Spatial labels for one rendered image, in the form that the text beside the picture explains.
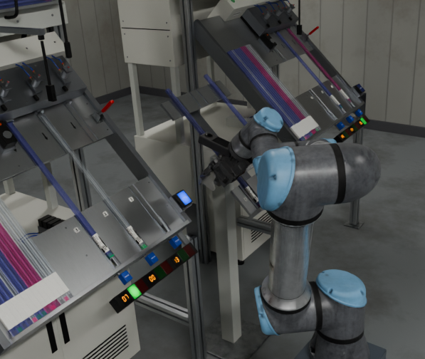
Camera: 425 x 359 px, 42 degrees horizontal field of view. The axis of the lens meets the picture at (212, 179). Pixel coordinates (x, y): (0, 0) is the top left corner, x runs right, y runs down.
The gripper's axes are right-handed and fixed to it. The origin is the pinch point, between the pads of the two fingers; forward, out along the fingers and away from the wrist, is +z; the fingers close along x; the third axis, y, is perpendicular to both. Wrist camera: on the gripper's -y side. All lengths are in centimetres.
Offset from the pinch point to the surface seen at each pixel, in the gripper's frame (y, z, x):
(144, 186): -10.1, 13.5, -7.4
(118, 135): -28.8, 12.4, -3.7
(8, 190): -53, 83, -6
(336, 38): -53, 76, 308
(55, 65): -56, 7, -11
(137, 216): -3.1, 13.5, -17.4
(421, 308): 95, 29, 87
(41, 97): -48, 7, -23
